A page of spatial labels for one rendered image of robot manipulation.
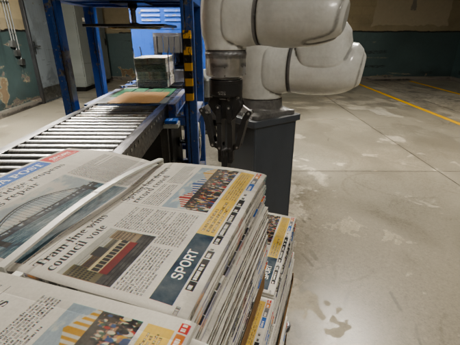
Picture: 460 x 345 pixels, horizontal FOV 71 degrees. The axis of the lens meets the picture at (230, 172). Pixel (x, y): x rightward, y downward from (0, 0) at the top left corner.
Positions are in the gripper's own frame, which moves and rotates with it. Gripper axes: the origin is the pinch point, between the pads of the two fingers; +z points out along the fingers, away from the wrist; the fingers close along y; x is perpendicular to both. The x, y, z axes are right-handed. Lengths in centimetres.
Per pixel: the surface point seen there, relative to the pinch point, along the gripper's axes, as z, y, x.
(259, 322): 13.2, 16.9, -33.1
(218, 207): -10.3, 12.6, -39.2
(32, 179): -10.3, -15.4, -39.9
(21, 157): 17, -94, 19
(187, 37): -27, -73, 135
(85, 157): -10.4, -14.4, -30.3
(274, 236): 13.0, 14.5, -8.9
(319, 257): 96, 25, 100
